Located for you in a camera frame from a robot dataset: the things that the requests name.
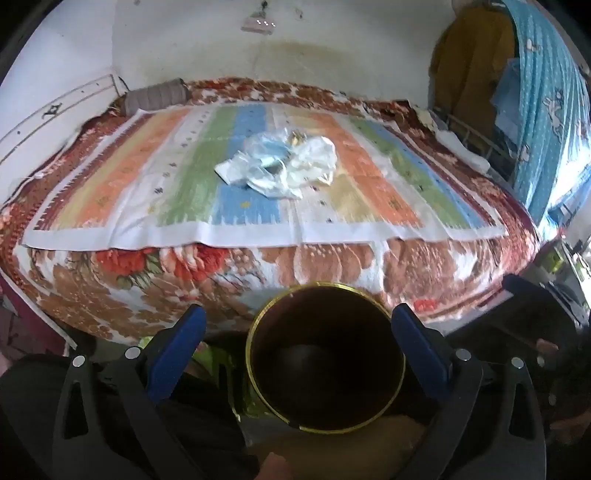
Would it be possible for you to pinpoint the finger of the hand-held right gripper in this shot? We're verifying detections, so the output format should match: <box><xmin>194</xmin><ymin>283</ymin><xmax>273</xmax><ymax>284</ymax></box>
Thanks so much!
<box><xmin>502</xmin><ymin>274</ymin><xmax>579</xmax><ymax>326</ymax></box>

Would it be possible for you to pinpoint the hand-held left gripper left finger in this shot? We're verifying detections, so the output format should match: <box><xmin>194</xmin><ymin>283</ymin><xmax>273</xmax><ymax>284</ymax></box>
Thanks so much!
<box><xmin>53</xmin><ymin>305</ymin><xmax>207</xmax><ymax>480</ymax></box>

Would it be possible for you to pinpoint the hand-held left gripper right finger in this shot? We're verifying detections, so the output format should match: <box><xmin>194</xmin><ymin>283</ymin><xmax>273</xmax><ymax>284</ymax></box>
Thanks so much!
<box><xmin>392</xmin><ymin>304</ymin><xmax>546</xmax><ymax>480</ymax></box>

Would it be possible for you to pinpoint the dark round bin gold rim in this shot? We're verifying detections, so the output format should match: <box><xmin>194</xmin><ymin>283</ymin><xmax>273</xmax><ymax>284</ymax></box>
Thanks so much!
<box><xmin>245</xmin><ymin>284</ymin><xmax>407</xmax><ymax>435</ymax></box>

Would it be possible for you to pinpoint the clear bubble wrap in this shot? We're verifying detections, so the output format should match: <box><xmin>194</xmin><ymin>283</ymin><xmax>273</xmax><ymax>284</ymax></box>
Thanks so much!
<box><xmin>239</xmin><ymin>130</ymin><xmax>297</xmax><ymax>168</ymax></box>

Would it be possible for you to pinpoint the person's right hand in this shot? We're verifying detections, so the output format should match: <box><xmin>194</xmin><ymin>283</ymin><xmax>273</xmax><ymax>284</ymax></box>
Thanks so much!
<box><xmin>551</xmin><ymin>408</ymin><xmax>591</xmax><ymax>446</ymax></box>

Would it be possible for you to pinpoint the floral red brown blanket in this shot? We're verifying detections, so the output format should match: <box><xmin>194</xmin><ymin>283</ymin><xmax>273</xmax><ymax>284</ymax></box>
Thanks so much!
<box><xmin>0</xmin><ymin>78</ymin><xmax>543</xmax><ymax>344</ymax></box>

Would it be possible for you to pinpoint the white pillow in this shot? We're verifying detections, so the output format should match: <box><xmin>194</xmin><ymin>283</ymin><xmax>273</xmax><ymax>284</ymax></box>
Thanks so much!
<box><xmin>436</xmin><ymin>129</ymin><xmax>491</xmax><ymax>174</ymax></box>

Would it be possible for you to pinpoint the striped pastel woven mat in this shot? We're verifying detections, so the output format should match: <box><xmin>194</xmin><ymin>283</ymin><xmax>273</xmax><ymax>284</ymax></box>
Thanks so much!
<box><xmin>21</xmin><ymin>102</ymin><xmax>509</xmax><ymax>250</ymax></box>

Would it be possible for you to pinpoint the blue printed curtain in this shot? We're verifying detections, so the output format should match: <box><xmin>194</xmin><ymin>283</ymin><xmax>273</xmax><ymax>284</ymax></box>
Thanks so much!
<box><xmin>489</xmin><ymin>0</ymin><xmax>591</xmax><ymax>241</ymax></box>

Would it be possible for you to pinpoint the white plastic wrapper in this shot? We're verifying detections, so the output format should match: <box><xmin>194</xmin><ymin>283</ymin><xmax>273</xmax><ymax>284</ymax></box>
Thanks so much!
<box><xmin>248</xmin><ymin>170</ymin><xmax>304</xmax><ymax>200</ymax></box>

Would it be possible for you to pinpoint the yellowish clear plastic bag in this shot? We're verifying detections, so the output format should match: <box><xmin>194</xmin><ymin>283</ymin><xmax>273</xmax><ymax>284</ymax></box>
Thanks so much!
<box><xmin>285</xmin><ymin>136</ymin><xmax>339</xmax><ymax>186</ymax></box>

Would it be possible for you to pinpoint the yellow hanging garment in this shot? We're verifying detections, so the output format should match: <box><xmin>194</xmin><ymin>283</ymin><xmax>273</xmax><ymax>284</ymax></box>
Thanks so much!
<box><xmin>429</xmin><ymin>7</ymin><xmax>519</xmax><ymax>134</ymax></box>

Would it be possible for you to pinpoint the white headboard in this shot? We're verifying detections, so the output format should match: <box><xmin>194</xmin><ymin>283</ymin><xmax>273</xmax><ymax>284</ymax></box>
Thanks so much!
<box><xmin>0</xmin><ymin>73</ymin><xmax>126</xmax><ymax>204</ymax></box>

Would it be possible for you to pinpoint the grey striped pillow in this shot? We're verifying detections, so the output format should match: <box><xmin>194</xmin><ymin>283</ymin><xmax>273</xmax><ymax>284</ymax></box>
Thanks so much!
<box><xmin>122</xmin><ymin>78</ymin><xmax>192</xmax><ymax>115</ymax></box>

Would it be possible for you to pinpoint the metal bed frame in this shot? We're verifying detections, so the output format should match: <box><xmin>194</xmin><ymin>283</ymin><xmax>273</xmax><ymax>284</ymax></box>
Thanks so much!
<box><xmin>434</xmin><ymin>108</ymin><xmax>514</xmax><ymax>180</ymax></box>

